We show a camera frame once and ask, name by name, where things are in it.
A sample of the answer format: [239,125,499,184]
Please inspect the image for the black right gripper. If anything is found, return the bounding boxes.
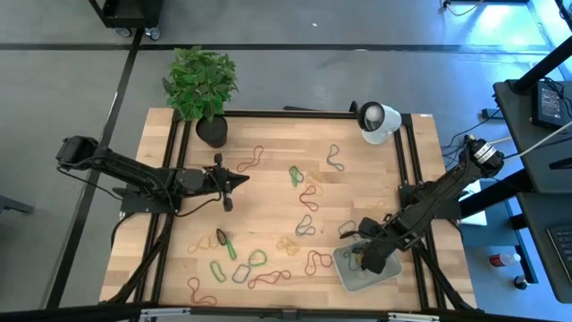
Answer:
[359,214,424,275]

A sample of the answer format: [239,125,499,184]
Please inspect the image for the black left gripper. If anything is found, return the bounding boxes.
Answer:
[181,153,250,212]

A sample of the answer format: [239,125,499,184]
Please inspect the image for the red rubber band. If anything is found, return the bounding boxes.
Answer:
[304,250,334,277]
[299,183,321,213]
[247,268,292,290]
[235,145,265,174]
[186,276,219,308]

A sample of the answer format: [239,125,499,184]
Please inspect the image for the wide blue rubber band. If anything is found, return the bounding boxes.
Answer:
[231,263,253,284]

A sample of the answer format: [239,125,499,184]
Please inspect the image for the white plastic bin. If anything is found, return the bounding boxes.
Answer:
[332,232,403,294]

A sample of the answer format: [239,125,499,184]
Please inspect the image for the green potted plant black pot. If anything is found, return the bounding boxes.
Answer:
[161,45,240,149]

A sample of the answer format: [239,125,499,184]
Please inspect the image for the clear bottle red cap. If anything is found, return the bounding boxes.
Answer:
[488,251,522,268]

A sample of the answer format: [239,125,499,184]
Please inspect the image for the black keyboard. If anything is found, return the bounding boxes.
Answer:
[546,225,572,275]

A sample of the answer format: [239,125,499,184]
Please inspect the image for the black wheeled cart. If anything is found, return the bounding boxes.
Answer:
[88,0,164,41]

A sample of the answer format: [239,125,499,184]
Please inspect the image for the black gantry beam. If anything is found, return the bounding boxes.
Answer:
[0,302,572,322]

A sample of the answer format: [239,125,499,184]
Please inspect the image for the grey chair leg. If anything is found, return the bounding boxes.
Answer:
[0,195,36,216]

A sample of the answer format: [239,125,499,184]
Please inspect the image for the black power supply box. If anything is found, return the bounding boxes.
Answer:
[530,80,572,131]

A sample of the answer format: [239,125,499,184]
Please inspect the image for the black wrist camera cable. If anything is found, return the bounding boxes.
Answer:
[56,165,224,219]

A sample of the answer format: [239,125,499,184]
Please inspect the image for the silver frame bracket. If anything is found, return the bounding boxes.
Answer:
[387,311,442,322]
[139,307,180,322]

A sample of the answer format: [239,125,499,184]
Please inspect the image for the black floor cable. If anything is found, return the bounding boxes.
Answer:
[441,108,504,167]

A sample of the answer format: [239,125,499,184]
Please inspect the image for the white cable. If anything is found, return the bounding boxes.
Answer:
[517,119,572,157]

